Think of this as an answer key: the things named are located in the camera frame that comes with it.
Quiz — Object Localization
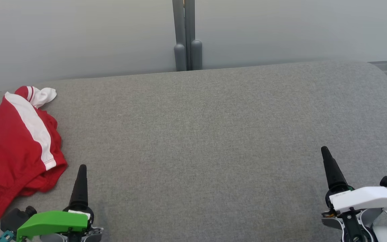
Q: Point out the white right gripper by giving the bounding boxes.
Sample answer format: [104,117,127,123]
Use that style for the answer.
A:
[321,146,387,242]

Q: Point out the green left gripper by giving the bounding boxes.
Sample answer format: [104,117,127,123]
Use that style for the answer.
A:
[16,164,104,242]

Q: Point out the red shorts with white stripe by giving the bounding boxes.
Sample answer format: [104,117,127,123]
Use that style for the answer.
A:
[0,91,68,202]

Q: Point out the red jersey with white sleeves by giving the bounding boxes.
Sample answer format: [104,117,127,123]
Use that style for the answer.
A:
[0,86,68,221]

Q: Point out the grey fabric sofa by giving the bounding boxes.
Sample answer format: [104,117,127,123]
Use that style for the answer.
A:
[0,60,387,242]

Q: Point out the grey door frame post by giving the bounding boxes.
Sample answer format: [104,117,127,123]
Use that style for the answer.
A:
[172,0,203,72]

